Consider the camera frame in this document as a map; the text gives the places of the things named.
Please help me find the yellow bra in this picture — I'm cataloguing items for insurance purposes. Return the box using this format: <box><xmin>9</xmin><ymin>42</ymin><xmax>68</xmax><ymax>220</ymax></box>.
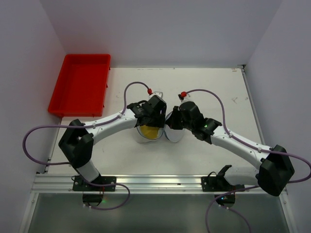
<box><xmin>140</xmin><ymin>125</ymin><xmax>159</xmax><ymax>140</ymax></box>

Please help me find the white mesh laundry bag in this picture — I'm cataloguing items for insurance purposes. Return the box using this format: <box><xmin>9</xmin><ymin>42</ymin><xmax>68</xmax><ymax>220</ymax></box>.
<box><xmin>131</xmin><ymin>124</ymin><xmax>185</xmax><ymax>144</ymax></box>

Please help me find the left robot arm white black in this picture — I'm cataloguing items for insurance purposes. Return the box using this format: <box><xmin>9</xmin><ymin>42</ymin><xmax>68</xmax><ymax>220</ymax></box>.
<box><xmin>58</xmin><ymin>92</ymin><xmax>167</xmax><ymax>186</ymax></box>

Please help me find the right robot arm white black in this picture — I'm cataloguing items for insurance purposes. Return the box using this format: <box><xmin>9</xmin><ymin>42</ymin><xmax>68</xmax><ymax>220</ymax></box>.
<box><xmin>166</xmin><ymin>101</ymin><xmax>294</xmax><ymax>196</ymax></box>

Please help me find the red plastic tray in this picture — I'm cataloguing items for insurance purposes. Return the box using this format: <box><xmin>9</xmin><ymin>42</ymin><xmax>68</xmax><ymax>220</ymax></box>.
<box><xmin>48</xmin><ymin>54</ymin><xmax>111</xmax><ymax>117</ymax></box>

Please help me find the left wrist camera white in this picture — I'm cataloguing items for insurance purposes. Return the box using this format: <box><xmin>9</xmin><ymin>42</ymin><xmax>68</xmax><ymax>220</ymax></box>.
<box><xmin>147</xmin><ymin>88</ymin><xmax>163</xmax><ymax>100</ymax></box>

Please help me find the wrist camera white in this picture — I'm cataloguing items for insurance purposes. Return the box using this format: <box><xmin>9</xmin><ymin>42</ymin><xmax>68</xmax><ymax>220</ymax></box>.
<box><xmin>147</xmin><ymin>88</ymin><xmax>163</xmax><ymax>100</ymax></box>
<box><xmin>178</xmin><ymin>91</ymin><xmax>192</xmax><ymax>103</ymax></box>

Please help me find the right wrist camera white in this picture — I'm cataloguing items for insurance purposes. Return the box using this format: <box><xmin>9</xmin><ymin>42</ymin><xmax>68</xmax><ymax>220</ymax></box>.
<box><xmin>178</xmin><ymin>91</ymin><xmax>192</xmax><ymax>103</ymax></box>

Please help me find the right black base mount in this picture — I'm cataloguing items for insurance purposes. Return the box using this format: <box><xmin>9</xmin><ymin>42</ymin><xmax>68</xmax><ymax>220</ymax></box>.
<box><xmin>201</xmin><ymin>165</ymin><xmax>245</xmax><ymax>208</ymax></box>

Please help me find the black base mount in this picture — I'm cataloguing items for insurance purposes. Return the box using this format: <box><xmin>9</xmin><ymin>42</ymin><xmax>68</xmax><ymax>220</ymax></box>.
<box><xmin>71</xmin><ymin>175</ymin><xmax>117</xmax><ymax>206</ymax></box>
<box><xmin>201</xmin><ymin>165</ymin><xmax>245</xmax><ymax>208</ymax></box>

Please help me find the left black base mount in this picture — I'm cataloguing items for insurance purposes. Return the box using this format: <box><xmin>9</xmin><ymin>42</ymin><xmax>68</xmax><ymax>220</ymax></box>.
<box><xmin>71</xmin><ymin>175</ymin><xmax>117</xmax><ymax>206</ymax></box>

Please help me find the aluminium mounting rail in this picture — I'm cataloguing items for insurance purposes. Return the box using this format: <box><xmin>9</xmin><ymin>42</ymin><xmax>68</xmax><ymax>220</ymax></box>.
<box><xmin>31</xmin><ymin>172</ymin><xmax>289</xmax><ymax>194</ymax></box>

